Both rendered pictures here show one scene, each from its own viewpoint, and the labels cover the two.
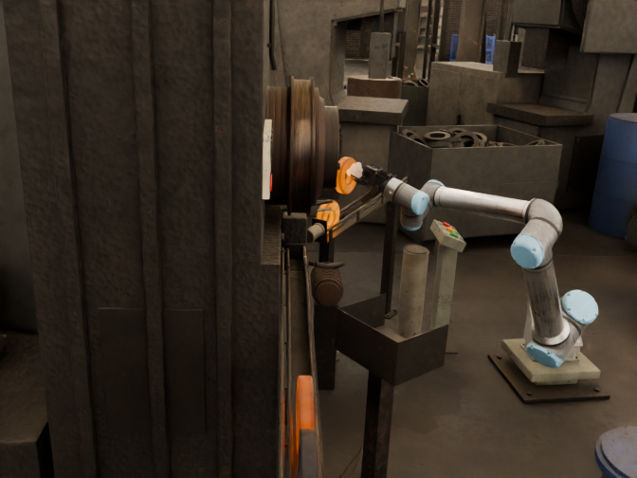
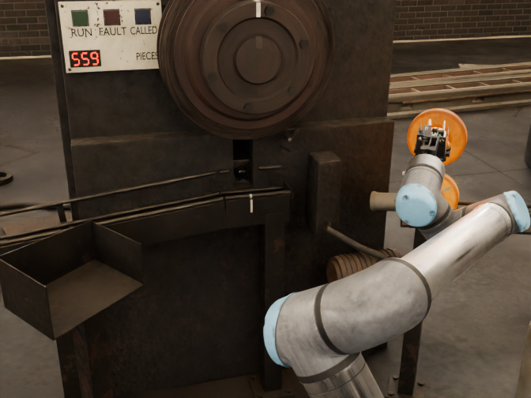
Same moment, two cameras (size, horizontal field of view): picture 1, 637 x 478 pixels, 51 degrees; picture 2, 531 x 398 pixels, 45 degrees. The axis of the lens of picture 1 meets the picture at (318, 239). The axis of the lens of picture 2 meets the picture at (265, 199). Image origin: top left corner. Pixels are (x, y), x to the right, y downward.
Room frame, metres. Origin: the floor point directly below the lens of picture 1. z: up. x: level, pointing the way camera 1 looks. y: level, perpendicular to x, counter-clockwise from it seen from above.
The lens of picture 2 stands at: (1.97, -1.63, 1.43)
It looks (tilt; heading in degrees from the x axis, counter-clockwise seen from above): 23 degrees down; 79
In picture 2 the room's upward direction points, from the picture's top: straight up
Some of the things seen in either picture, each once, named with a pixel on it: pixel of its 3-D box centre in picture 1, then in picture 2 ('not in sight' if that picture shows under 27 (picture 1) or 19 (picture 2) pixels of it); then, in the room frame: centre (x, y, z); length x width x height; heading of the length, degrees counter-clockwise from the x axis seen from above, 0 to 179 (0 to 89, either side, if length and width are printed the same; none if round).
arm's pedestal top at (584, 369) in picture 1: (548, 358); not in sight; (2.70, -1.07, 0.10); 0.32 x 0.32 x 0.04; 10
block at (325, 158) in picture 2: (292, 243); (322, 192); (2.49, 0.10, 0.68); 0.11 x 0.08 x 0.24; 94
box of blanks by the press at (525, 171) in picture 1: (463, 183); not in sight; (4.78, -1.05, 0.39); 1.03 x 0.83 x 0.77; 109
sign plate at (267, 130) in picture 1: (267, 157); (113, 35); (1.91, 0.16, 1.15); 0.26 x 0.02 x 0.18; 4
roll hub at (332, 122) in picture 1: (329, 147); (256, 58); (2.26, -0.03, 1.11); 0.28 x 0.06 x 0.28; 4
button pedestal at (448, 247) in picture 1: (443, 287); not in sight; (2.98, -0.62, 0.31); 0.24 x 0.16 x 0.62; 4
